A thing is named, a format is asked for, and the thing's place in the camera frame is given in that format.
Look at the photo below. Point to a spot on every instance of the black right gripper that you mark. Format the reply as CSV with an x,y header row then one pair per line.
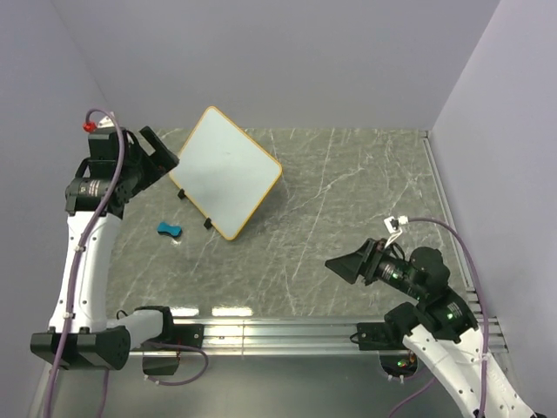
x,y
363,260

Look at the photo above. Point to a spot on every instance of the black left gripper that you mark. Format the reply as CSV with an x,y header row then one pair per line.
x,y
160,162

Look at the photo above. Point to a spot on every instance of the yellow framed whiteboard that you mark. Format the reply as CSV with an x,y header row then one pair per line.
x,y
224,172

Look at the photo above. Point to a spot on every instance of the blue whiteboard eraser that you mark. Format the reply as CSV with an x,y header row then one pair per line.
x,y
169,230

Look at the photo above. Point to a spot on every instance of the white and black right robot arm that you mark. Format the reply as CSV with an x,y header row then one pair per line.
x,y
439,327

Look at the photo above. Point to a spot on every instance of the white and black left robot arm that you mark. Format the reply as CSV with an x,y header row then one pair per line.
x,y
79,334

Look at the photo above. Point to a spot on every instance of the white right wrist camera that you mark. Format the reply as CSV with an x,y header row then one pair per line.
x,y
394,225

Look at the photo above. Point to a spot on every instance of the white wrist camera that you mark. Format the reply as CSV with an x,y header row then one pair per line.
x,y
394,225
106,120

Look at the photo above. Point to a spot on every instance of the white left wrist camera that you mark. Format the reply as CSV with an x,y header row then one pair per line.
x,y
106,120

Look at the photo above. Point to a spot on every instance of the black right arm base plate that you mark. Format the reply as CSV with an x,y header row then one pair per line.
x,y
375,336

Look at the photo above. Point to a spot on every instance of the aluminium right side rail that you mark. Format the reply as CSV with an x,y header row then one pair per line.
x,y
468,268

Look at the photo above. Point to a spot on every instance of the aluminium rail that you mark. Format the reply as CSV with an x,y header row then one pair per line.
x,y
468,268
244,336

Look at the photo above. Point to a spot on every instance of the aluminium front rail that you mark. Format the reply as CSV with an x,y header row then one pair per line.
x,y
244,336

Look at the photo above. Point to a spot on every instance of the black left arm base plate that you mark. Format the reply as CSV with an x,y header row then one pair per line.
x,y
178,335

